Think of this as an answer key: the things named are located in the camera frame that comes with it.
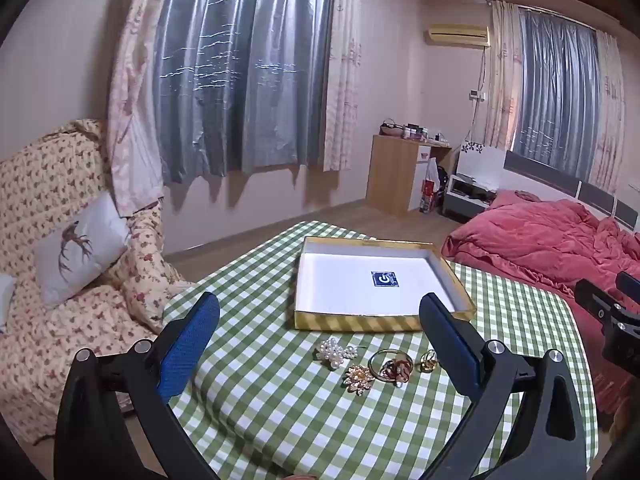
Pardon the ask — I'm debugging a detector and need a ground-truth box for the thin wall cable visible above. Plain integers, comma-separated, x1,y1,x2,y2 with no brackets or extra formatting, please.
469,47,489,142

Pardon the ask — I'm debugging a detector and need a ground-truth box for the wide blue-grey curtain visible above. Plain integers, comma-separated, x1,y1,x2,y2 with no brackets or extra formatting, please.
151,0,337,185

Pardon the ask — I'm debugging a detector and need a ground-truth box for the gold cardboard box lid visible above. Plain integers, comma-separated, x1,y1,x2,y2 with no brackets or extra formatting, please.
292,235,477,334

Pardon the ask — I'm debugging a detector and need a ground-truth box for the white and grey headboard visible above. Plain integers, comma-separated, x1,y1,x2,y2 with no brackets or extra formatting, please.
457,138,637,234

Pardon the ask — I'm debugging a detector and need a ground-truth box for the gold flower brooch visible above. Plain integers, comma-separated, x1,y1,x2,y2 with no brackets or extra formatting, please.
342,364,374,397

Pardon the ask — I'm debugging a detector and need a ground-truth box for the thin gold bangle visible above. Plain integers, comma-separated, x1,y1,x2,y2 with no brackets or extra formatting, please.
368,348,414,382

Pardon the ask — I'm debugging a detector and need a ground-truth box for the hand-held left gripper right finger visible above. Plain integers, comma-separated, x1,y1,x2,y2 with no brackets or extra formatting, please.
419,292,589,480

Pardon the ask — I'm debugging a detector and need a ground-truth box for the red and white shopping bag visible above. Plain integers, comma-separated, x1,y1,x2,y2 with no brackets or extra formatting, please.
419,157,441,215

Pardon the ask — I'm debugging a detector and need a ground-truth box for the wooden desk with items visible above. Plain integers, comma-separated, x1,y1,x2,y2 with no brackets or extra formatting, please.
365,134,454,219

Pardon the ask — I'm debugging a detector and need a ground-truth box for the green checkered tablecloth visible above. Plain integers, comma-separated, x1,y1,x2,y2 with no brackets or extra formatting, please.
161,220,600,480

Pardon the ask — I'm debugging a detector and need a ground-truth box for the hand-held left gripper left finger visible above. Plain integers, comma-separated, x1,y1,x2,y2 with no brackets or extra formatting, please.
54,291,221,480

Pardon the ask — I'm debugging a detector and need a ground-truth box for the wall air conditioner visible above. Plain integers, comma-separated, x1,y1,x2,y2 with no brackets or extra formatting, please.
425,23,490,49

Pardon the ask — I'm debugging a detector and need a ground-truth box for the white pearl brooch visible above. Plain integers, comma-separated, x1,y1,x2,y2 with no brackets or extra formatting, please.
314,338,357,371

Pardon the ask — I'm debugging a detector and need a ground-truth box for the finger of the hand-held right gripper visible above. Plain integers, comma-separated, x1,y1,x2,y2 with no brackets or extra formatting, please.
574,278,624,323
616,270,640,307

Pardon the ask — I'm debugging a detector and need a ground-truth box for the pink floral curtain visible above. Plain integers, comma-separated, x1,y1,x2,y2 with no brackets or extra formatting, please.
482,0,524,151
590,30,626,197
322,0,364,172
107,0,174,219

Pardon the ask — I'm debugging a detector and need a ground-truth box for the floral covered sofa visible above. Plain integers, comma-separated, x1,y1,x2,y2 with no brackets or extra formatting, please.
0,119,199,447

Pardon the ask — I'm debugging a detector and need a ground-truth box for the grey deer print pillow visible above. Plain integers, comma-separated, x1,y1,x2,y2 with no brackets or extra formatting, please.
32,192,132,307

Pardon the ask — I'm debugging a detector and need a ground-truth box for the white bedside table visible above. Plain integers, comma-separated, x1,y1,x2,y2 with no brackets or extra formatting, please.
442,173,499,221

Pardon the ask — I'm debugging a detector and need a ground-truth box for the red blanket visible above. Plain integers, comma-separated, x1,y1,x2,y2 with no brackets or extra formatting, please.
440,189,640,417

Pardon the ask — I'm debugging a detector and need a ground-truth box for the narrow blue-grey curtain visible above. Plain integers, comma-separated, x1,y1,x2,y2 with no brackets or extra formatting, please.
512,6,601,184

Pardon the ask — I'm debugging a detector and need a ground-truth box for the plain white pillow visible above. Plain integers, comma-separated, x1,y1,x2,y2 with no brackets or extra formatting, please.
0,274,17,334

